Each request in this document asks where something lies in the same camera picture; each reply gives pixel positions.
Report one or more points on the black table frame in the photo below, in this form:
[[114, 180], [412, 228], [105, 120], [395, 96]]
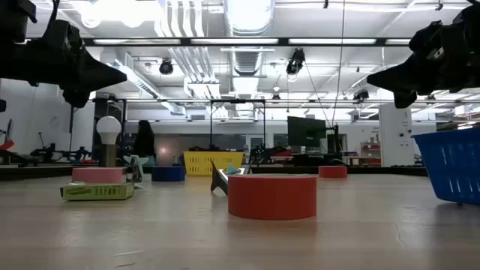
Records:
[[375, 170]]

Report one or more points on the black ceiling spotlight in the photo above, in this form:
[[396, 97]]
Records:
[[166, 67]]

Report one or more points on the black background rig frame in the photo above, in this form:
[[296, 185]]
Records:
[[211, 123]]

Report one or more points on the teal black mini stapler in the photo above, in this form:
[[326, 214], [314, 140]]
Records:
[[232, 170]]

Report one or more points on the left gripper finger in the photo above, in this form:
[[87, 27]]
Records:
[[93, 65], [93, 82]]

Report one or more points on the pink tape roll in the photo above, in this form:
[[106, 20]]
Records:
[[99, 175]]

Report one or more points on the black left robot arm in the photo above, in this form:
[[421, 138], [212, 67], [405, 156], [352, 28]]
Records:
[[15, 15]]

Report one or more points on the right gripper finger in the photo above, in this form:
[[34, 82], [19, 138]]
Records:
[[397, 71], [401, 86]]

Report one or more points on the black ceiling device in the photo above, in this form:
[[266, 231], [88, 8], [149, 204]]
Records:
[[360, 95]]

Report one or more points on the teal staple remover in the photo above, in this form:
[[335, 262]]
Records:
[[137, 163]]

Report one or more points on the red tape roll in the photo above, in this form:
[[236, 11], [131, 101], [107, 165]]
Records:
[[333, 171], [272, 197]]

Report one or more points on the white bulb on brass stand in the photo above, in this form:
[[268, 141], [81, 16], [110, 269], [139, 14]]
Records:
[[108, 131]]

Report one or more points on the black overhead camera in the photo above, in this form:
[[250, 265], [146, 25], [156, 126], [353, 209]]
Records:
[[296, 62]]

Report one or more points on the black computer monitor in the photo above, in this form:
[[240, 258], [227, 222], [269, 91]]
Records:
[[305, 131]]

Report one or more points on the blue tape roll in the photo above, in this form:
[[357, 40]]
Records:
[[168, 174]]

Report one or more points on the blue plastic basket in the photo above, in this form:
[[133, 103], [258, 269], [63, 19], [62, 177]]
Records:
[[450, 168]]

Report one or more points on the yellow plastic basket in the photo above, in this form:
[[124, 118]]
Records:
[[202, 163]]

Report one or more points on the green staple box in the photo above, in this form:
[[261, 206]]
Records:
[[97, 192]]

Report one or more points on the black overhead frame bar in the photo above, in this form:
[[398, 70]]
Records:
[[283, 41]]

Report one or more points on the shelf with red bins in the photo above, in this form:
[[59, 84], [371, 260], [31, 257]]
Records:
[[371, 150]]

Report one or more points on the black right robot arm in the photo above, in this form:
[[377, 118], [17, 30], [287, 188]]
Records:
[[470, 13]]

